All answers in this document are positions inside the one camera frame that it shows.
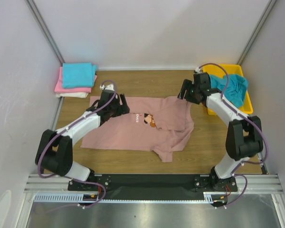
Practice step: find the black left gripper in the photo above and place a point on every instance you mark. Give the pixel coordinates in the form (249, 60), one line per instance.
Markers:
(122, 109)

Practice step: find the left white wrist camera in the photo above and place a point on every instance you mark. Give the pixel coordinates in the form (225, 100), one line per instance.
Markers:
(107, 88)

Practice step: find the folded teal t shirt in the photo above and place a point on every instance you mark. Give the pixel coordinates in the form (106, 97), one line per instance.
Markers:
(76, 75)

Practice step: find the teal crumpled t shirt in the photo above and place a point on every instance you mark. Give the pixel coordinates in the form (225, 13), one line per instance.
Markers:
(236, 89)

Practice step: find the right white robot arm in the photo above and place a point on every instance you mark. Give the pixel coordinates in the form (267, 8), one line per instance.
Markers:
(243, 140)

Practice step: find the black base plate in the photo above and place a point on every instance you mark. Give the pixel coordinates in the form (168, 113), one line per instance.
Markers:
(161, 186)

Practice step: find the aluminium frame rail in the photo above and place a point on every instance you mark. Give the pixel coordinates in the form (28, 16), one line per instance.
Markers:
(32, 6)

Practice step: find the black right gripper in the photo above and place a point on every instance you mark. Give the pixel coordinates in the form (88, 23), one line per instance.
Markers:
(188, 89)

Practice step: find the grey slotted cable duct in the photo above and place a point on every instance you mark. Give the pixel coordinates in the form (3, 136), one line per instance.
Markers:
(66, 197)

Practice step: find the folded pink t shirt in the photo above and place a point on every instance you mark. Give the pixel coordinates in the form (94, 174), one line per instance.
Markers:
(59, 88)

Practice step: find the folded white t shirt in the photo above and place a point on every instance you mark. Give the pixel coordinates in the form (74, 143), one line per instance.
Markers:
(76, 95)

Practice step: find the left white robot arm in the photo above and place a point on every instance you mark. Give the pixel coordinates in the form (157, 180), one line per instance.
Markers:
(55, 151)

